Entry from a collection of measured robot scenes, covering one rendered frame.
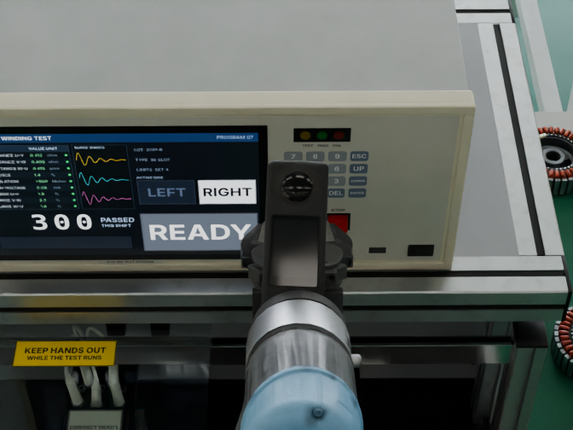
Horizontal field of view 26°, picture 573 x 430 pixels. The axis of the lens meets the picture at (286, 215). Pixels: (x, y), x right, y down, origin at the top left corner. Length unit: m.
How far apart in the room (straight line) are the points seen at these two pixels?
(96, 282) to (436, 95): 0.36
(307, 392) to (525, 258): 0.47
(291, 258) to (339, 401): 0.17
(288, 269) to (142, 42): 0.28
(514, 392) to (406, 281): 0.18
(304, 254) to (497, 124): 0.45
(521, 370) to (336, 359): 0.44
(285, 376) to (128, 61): 0.38
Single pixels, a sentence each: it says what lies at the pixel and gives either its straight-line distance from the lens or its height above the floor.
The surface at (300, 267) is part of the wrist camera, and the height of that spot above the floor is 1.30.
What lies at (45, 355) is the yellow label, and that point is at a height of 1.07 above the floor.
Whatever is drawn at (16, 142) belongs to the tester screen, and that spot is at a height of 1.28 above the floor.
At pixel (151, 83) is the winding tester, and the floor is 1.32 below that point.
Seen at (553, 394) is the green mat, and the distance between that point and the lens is 1.56.
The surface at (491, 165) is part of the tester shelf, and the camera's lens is 1.27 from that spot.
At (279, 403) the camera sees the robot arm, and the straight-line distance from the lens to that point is 0.77.
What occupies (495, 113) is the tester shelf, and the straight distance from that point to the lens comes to 1.33.
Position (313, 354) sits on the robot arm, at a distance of 0.81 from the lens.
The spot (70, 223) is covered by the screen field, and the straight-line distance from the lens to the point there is 1.13.
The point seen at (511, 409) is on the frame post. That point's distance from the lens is 1.29.
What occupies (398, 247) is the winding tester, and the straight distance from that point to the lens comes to 1.15.
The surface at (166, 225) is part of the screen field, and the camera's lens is 1.12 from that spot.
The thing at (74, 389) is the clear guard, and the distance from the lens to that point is 1.16.
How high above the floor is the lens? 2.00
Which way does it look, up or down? 47 degrees down
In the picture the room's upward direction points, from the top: straight up
